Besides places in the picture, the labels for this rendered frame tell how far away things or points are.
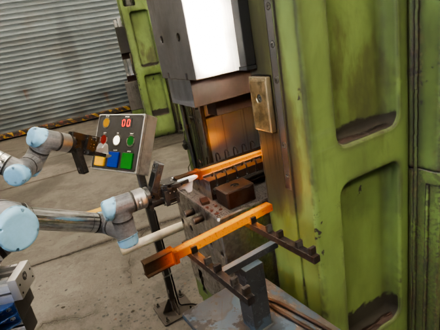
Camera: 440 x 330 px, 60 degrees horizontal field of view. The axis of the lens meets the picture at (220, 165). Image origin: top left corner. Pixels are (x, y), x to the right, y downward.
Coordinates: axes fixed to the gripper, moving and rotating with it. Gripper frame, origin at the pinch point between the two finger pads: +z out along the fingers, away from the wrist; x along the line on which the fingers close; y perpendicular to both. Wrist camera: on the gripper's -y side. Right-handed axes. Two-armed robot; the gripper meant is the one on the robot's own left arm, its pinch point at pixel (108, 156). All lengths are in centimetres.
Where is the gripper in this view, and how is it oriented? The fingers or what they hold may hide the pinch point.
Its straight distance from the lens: 174.0
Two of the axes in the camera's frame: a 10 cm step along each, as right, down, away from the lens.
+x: -8.0, -0.8, 5.9
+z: 5.8, 1.4, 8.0
